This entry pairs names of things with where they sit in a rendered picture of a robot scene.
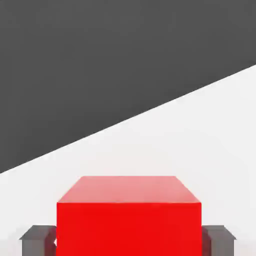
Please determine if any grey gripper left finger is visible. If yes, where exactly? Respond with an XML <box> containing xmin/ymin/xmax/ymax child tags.
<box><xmin>11</xmin><ymin>224</ymin><xmax>58</xmax><ymax>256</ymax></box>

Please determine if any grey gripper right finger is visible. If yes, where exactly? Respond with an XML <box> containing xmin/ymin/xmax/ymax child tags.
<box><xmin>201</xmin><ymin>224</ymin><xmax>245</xmax><ymax>256</ymax></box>

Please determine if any small red cube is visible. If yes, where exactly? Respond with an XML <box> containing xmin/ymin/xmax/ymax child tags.
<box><xmin>56</xmin><ymin>175</ymin><xmax>202</xmax><ymax>256</ymax></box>

